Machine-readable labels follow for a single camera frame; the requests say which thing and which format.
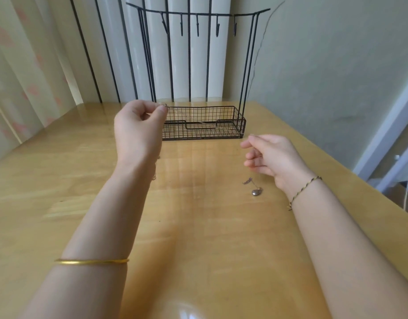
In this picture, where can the pink floral curtain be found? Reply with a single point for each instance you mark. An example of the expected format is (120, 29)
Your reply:
(14, 69)

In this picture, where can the person's left forearm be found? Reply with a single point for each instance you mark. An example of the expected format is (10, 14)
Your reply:
(91, 242)

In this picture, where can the person's right hand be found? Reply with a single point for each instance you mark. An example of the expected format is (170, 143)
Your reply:
(274, 159)

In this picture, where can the gold bangle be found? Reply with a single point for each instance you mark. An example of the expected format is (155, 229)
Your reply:
(91, 261)

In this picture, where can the person's left hand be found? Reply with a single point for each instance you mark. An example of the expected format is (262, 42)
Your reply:
(137, 133)

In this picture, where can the person's right forearm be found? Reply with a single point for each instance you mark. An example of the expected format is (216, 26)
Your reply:
(350, 255)

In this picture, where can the white door frame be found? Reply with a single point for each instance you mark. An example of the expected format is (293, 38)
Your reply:
(390, 139)

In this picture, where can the white black-striped curtain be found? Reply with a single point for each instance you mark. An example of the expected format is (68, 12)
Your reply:
(124, 53)

